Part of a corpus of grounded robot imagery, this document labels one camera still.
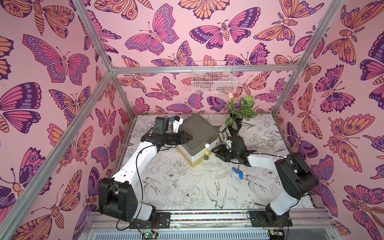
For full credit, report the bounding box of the grey cream three-drawer chest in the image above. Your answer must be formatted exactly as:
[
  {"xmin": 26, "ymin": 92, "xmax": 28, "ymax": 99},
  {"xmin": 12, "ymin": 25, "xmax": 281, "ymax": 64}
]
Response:
[{"xmin": 176, "ymin": 114, "xmax": 219, "ymax": 167}]

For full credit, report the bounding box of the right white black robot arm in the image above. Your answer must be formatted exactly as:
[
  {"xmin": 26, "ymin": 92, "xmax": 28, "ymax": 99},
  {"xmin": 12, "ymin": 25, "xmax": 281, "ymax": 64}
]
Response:
[{"xmin": 212, "ymin": 136, "xmax": 320, "ymax": 219}]

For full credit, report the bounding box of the white wire wall basket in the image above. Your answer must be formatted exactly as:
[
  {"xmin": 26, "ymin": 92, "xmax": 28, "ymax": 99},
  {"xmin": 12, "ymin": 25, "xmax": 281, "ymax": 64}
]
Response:
[{"xmin": 191, "ymin": 65, "xmax": 238, "ymax": 94}]

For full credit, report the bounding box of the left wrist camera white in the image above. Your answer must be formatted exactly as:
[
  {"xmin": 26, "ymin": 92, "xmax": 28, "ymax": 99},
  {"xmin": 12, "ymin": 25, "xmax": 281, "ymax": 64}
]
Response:
[{"xmin": 171, "ymin": 116, "xmax": 184, "ymax": 134}]

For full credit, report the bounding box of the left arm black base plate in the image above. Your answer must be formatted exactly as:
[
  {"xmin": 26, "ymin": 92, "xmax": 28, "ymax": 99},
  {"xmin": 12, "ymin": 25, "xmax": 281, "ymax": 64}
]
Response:
[{"xmin": 130, "ymin": 212, "xmax": 171, "ymax": 230}]

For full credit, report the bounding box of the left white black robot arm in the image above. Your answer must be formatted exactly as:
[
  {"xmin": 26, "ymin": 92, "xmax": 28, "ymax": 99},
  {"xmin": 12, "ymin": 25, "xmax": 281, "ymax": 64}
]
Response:
[{"xmin": 98, "ymin": 116, "xmax": 193, "ymax": 225}]

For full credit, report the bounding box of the potted green plant pink tulip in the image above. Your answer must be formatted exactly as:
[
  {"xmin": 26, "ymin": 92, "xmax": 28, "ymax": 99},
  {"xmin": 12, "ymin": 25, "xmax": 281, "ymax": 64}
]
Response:
[{"xmin": 225, "ymin": 93, "xmax": 258, "ymax": 136}]

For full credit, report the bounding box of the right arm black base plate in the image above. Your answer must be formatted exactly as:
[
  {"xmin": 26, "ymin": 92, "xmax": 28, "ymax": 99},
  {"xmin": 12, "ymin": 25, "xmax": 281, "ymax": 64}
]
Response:
[{"xmin": 247, "ymin": 211, "xmax": 293, "ymax": 228}]

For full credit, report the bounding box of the aluminium front rail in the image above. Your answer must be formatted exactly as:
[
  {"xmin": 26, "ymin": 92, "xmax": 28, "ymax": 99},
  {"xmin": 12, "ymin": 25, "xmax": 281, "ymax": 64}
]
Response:
[{"xmin": 86, "ymin": 209, "xmax": 335, "ymax": 231}]

